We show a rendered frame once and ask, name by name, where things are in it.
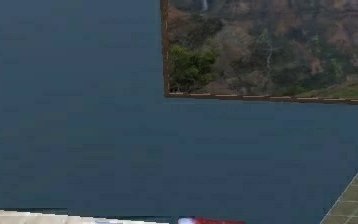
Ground brown framed landscape picture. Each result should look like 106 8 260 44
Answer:
159 0 358 106

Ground red white small object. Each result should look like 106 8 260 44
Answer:
177 217 246 224

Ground white furniture top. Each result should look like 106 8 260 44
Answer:
0 208 170 224

